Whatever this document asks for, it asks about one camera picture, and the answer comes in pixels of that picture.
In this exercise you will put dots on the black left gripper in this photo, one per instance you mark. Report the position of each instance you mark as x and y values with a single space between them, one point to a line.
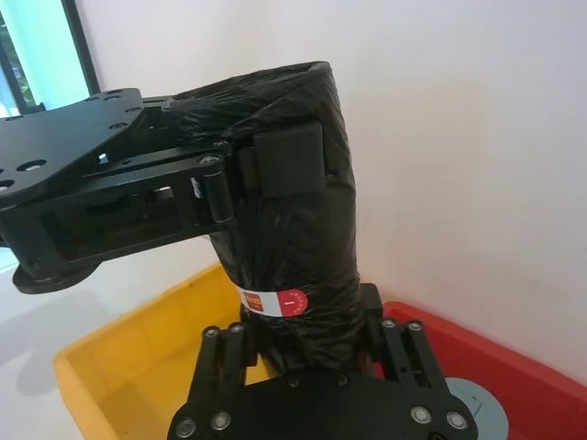
69 220

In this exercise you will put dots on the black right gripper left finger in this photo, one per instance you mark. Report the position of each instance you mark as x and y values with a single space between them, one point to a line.
215 366

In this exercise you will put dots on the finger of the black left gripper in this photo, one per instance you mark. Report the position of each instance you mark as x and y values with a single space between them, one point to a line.
289 160

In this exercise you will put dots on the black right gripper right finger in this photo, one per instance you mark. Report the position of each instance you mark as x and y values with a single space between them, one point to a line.
413 362

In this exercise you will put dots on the black plastic bag roll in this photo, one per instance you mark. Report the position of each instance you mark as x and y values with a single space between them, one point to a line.
293 256

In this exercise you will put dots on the yellow plastic bin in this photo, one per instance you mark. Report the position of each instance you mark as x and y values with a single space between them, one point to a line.
137 357

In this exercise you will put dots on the grey round disc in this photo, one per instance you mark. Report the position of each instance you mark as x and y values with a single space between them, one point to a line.
486 412

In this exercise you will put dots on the red plastic bin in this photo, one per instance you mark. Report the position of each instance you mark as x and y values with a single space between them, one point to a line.
527 389

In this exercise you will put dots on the black framed window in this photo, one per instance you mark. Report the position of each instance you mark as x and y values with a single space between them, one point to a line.
27 50

